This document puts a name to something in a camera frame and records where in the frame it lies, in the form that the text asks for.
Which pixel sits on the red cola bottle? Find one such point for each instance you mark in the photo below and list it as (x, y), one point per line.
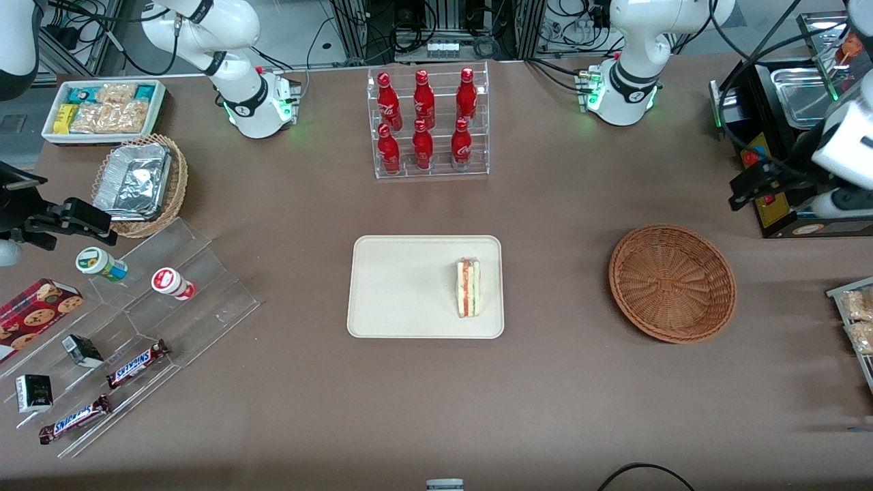
(424, 102)
(423, 146)
(466, 99)
(462, 146)
(389, 102)
(389, 153)

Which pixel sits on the brown round wicker basket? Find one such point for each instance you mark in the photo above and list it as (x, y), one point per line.
(675, 286)

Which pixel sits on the small dark green box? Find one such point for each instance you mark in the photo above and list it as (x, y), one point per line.
(34, 393)
(83, 351)

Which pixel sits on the fried food skewer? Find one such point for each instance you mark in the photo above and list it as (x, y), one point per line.
(851, 46)

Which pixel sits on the clear fried snack bag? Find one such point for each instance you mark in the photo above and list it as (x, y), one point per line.
(863, 336)
(858, 305)

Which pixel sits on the green lid yogurt cup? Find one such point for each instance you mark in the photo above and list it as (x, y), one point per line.
(99, 262)

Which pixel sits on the metal snack tray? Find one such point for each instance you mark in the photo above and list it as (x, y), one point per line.
(835, 290)

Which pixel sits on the clear cracker bag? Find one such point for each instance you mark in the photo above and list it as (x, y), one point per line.
(92, 118)
(116, 93)
(129, 116)

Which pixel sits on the yellow snack packet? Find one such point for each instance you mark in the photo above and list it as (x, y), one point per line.
(65, 118)

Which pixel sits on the light wicker basket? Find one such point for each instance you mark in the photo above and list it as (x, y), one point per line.
(179, 177)

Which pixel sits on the beige rectangular serving tray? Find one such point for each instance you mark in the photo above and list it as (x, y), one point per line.
(402, 286)

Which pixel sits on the clear acrylic stepped display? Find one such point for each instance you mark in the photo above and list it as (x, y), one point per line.
(204, 300)

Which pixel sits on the red lid yogurt cup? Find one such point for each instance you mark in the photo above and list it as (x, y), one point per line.
(170, 283)

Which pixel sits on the red tartan cookie box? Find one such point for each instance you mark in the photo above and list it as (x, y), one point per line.
(34, 314)

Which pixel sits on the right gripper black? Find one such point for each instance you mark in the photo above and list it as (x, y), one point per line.
(15, 209)

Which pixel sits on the clear acrylic bottle rack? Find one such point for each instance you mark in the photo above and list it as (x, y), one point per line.
(440, 68)

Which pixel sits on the white power strip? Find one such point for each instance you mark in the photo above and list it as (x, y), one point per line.
(590, 27)
(448, 48)

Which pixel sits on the Snickers chocolate bar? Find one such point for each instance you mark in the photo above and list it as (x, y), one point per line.
(75, 419)
(136, 365)

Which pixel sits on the black hot food display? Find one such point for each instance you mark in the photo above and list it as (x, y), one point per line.
(750, 88)

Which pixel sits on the aluminium foil container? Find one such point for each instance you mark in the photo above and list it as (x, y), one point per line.
(133, 181)

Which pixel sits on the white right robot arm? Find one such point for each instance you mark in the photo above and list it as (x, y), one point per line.
(245, 102)

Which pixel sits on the stainless steel food pan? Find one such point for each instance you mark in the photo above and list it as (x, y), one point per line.
(798, 99)

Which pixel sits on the white plastic snack bin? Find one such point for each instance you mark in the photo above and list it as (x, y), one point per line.
(102, 138)

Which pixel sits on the teal snack packet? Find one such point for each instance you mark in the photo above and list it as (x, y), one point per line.
(145, 91)
(82, 93)

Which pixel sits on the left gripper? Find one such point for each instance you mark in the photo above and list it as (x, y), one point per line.
(795, 166)

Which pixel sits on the small grey device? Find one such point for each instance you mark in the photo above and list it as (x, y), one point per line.
(445, 485)

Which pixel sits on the layered sandwich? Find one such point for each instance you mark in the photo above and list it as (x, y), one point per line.
(468, 290)

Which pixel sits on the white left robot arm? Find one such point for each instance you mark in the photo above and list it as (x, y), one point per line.
(631, 75)

